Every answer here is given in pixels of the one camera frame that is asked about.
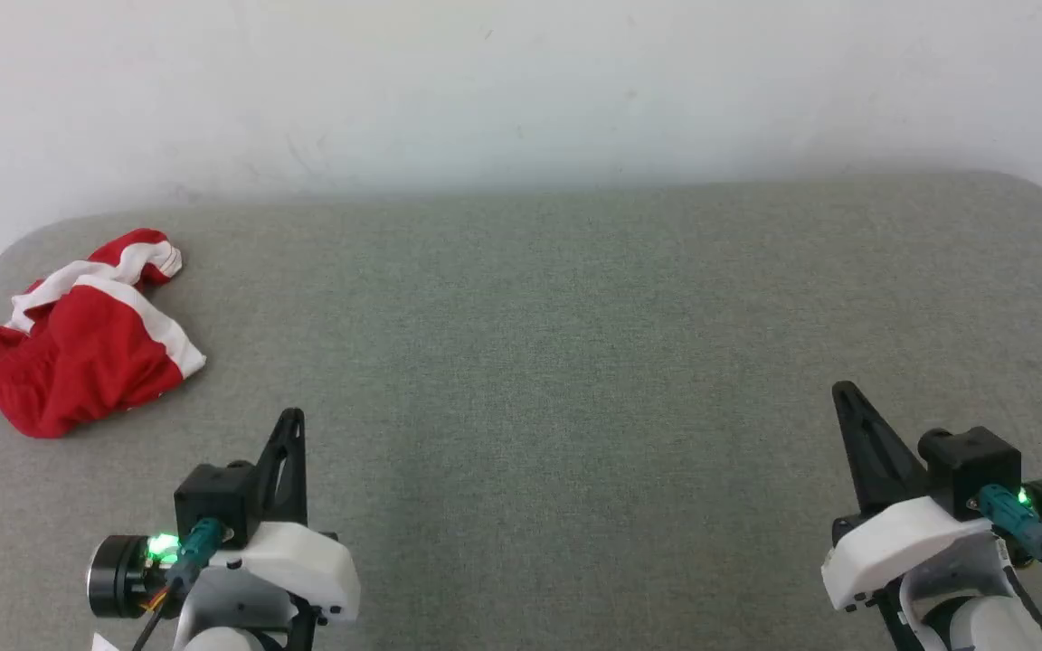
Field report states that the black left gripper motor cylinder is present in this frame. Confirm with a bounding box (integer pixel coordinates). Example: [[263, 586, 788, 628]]
[[87, 533, 160, 621]]

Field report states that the teal-plug black cable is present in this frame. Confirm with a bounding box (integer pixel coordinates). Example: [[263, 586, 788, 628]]
[[130, 517, 226, 651], [976, 483, 1042, 590]]

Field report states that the right teal-plug black cable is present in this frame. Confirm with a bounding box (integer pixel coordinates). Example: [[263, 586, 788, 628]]
[[976, 483, 1042, 590]]

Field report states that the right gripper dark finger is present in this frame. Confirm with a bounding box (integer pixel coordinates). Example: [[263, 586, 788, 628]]
[[832, 381, 931, 516]]

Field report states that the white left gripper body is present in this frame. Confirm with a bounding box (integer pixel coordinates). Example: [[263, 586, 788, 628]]
[[204, 522, 362, 627]]

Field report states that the red and white jersey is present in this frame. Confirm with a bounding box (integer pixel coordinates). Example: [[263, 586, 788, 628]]
[[0, 228, 207, 439]]

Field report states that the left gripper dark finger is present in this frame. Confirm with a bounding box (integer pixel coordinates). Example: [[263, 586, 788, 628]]
[[252, 408, 309, 527]]

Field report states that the grey-green fabric sofa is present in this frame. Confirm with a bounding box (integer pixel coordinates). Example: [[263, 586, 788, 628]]
[[0, 172, 1042, 651]]

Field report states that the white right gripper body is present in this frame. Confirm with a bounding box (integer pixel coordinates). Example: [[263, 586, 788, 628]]
[[821, 495, 998, 613]]

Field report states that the left teal-plug black cable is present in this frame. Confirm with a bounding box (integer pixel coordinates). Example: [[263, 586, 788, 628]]
[[130, 517, 226, 651]]

